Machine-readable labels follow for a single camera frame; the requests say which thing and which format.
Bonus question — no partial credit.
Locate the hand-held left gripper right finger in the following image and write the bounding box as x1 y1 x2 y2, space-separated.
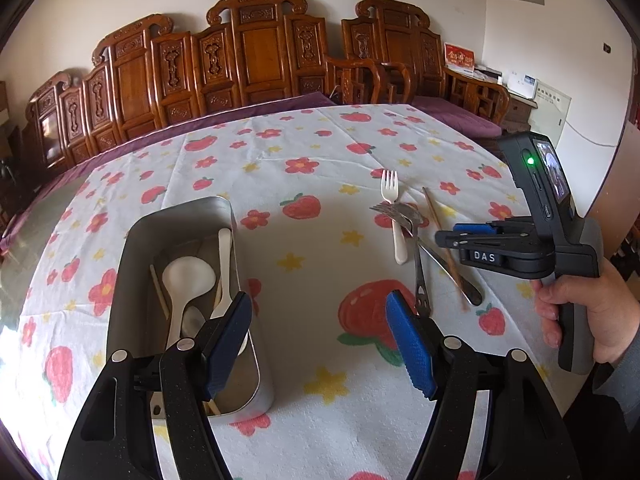
385 289 583 480

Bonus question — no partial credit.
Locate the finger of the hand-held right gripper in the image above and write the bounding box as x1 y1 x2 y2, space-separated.
454 223 501 237
434 230 501 252

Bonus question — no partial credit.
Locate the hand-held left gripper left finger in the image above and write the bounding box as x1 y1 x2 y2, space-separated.
57 290 253 480

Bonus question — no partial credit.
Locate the small white spoon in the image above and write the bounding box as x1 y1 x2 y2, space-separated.
181 305 207 339

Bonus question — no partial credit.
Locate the metal spoon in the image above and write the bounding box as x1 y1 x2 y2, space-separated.
399 203 433 320

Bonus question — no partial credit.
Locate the white plastic fork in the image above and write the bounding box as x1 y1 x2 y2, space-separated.
381 169 407 266

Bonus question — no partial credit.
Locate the metal fork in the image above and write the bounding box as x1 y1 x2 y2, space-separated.
370 202 483 307

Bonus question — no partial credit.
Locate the large white plastic spoon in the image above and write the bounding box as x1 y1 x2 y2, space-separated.
162 256 217 348

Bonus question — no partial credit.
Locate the rectangular metal tray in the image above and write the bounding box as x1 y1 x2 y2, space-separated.
107 196 276 421

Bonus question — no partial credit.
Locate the person's right forearm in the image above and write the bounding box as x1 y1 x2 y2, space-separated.
592 355 640 433

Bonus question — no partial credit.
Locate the person's right hand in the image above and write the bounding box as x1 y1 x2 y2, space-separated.
530 258 640 366

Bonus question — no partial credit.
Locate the purple armchair cushion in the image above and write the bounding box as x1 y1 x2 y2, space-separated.
410 95 503 140

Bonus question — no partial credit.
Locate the wooden side table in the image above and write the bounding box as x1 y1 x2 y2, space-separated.
502 95 539 131

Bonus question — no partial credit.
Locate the white box device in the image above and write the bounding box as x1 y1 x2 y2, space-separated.
507 71 539 99

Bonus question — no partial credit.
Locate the strawberry print tablecloth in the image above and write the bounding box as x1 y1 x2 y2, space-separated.
0 104 601 480

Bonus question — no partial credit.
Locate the red standing card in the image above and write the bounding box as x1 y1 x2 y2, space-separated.
444 42 476 74

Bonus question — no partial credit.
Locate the carved wooden armchair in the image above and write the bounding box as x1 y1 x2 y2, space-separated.
341 0 511 126

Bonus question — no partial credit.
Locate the carved wooden sofa bench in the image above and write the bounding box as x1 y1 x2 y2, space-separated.
20 0 388 181

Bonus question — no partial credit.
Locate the white wall panel cover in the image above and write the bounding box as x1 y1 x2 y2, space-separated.
527 85 572 134

